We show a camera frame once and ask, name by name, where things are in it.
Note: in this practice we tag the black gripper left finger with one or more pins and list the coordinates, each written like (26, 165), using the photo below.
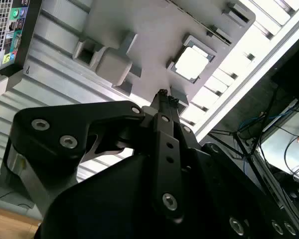
(52, 124)

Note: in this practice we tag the silver CPU green board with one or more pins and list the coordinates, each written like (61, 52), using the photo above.
(190, 62)

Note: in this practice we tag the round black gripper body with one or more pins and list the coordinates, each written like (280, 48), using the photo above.
(102, 211)

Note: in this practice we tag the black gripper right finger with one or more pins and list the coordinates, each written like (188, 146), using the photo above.
(239, 194)

